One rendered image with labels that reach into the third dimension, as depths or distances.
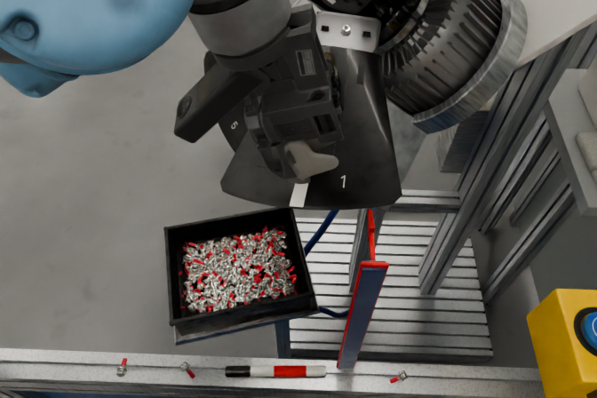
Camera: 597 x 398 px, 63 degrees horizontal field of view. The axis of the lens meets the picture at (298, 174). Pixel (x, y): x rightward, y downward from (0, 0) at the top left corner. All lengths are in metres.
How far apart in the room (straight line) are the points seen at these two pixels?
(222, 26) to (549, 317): 0.47
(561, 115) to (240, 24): 0.85
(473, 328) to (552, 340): 1.05
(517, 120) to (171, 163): 1.43
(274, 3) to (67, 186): 1.82
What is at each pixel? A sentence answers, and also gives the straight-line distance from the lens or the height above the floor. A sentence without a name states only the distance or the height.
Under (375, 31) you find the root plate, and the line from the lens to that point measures 0.69.
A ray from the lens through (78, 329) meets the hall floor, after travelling 1.81.
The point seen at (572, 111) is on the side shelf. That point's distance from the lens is 1.13.
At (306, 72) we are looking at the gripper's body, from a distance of 0.41.
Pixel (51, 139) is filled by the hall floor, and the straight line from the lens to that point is 2.32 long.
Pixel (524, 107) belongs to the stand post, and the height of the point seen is 0.95.
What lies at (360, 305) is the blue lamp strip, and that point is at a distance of 0.51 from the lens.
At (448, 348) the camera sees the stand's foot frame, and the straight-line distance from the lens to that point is 1.64.
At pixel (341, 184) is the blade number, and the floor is 1.14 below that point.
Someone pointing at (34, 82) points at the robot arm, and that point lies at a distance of 0.31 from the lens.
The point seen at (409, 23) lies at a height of 1.16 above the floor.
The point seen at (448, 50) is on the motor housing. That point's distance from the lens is 0.73.
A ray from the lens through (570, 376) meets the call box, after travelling 0.61.
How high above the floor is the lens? 1.58
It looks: 54 degrees down
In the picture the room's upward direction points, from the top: straight up
